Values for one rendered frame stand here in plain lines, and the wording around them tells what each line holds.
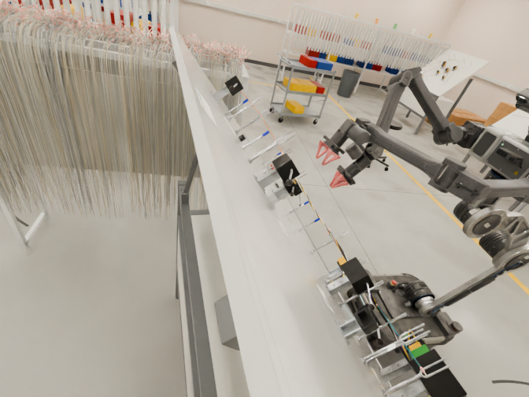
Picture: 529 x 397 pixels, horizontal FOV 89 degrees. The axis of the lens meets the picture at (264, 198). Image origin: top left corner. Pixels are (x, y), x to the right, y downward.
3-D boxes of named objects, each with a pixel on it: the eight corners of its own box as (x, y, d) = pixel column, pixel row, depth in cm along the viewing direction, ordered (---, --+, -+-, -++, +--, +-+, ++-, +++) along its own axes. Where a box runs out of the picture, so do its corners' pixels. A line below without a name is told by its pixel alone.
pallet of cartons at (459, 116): (456, 125, 761) (467, 109, 734) (479, 138, 701) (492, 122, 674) (423, 120, 726) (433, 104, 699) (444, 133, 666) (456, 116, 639)
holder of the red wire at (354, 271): (341, 319, 61) (384, 296, 60) (319, 276, 72) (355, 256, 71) (349, 329, 64) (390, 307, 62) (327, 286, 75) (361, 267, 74)
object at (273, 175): (257, 191, 53) (297, 166, 52) (252, 172, 63) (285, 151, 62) (269, 208, 55) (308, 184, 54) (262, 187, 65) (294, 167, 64)
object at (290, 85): (305, 114, 557) (323, 57, 493) (317, 125, 522) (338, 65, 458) (261, 111, 517) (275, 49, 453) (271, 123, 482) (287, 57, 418)
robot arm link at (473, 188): (462, 209, 86) (483, 183, 81) (430, 184, 96) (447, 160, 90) (541, 205, 103) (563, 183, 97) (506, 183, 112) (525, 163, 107)
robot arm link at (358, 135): (358, 137, 118) (367, 117, 113) (375, 150, 110) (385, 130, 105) (336, 135, 114) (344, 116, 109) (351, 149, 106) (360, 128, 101)
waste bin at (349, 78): (354, 99, 745) (364, 75, 708) (341, 98, 727) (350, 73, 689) (345, 93, 777) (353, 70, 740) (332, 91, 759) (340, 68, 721)
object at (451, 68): (414, 135, 608) (461, 54, 509) (387, 113, 697) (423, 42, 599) (440, 138, 627) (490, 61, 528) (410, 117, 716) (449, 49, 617)
